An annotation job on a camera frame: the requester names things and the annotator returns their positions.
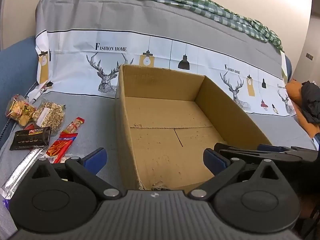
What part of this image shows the clear bag of grain snack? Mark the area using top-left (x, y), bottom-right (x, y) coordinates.
top-left (33, 99), bottom-right (67, 137)

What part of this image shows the red and gold snack bar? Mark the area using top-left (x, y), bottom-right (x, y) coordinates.
top-left (61, 117), bottom-right (85, 134)

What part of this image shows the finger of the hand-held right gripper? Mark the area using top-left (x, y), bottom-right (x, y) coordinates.
top-left (219, 150), bottom-right (311, 166)
top-left (214, 142), bottom-right (292, 153)

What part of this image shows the clear bag of round crackers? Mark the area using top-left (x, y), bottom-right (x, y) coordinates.
top-left (5, 94), bottom-right (38, 127)

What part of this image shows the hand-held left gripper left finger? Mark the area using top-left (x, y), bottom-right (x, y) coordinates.
top-left (24, 147), bottom-right (123, 201)

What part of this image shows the blue sofa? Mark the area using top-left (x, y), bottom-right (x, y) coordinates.
top-left (0, 36), bottom-right (40, 150)

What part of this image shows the black snack packet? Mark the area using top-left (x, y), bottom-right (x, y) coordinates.
top-left (9, 126), bottom-right (52, 151)

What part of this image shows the black jacket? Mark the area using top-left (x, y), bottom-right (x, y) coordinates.
top-left (300, 80), bottom-right (320, 124)

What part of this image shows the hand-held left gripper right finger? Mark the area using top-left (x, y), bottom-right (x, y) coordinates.
top-left (187, 148), bottom-right (287, 201)

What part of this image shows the red and blue snack packet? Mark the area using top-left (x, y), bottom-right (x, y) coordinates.
top-left (45, 132), bottom-right (78, 164)

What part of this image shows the brown cardboard box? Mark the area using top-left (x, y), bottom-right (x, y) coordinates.
top-left (114, 64), bottom-right (273, 191)

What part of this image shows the long silver snack packet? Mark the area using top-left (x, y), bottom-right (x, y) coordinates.
top-left (0, 147), bottom-right (48, 199)

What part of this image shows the orange cushion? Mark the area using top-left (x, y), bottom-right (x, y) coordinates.
top-left (285, 79), bottom-right (320, 139)

